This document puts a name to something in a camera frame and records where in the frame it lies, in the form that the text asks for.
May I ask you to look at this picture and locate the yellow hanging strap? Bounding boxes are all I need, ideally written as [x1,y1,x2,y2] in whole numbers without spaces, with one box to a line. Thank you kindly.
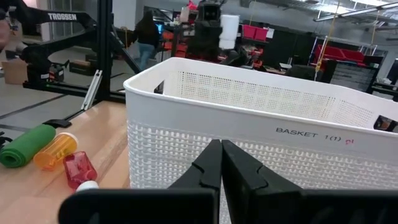
[313,0,340,82]

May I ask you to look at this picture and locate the black monitor screen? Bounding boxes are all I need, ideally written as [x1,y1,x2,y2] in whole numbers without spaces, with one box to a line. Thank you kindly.
[328,60,379,93]

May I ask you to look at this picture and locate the black metal table frame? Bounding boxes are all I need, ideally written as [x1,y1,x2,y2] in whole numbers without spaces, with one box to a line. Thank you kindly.
[23,0,142,129]

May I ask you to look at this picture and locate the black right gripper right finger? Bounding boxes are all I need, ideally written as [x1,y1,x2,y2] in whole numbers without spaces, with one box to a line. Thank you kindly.
[221,139,398,224]

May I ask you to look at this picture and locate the white perforated plastic basket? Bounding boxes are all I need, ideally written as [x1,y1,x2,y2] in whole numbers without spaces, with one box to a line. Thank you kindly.
[123,57,398,224]

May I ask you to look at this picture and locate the black office chair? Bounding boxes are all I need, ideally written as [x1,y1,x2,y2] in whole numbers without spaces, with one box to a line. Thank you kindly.
[284,64,317,82]

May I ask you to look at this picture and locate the red bottle with white cap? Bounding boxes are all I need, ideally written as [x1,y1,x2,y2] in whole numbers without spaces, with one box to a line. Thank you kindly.
[62,151,100,192]

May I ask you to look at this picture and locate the long ceiling light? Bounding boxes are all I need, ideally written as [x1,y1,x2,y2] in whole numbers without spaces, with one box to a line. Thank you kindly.
[313,1,398,23]

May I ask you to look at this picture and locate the white plastic bottle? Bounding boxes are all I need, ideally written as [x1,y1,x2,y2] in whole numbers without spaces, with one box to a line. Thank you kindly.
[218,14,241,50]

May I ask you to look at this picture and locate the red storage bins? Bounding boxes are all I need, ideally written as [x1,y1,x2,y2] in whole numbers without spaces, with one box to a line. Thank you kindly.
[315,44,366,63]
[242,24,269,42]

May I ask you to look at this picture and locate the person's hand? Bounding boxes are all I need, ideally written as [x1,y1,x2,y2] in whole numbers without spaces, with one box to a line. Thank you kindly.
[0,18,11,52]

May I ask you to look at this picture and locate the orange pill bottle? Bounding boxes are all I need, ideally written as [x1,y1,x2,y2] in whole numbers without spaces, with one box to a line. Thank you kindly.
[33,132,79,172]

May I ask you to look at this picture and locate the person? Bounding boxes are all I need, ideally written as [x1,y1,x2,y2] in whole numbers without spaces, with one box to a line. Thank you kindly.
[132,11,161,71]

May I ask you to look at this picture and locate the black boxes on floor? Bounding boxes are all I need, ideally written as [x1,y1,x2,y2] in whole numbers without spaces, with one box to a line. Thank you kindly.
[69,54,99,77]

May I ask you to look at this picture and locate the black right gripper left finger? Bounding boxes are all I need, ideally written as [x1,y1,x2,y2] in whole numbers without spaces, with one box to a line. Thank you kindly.
[58,138,223,224]

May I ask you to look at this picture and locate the silver aluminium strip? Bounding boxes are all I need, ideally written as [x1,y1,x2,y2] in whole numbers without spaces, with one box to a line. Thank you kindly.
[80,69,103,111]

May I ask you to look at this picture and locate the brown cardboard box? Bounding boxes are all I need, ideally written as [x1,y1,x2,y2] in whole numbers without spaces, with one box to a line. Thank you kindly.
[1,58,29,86]

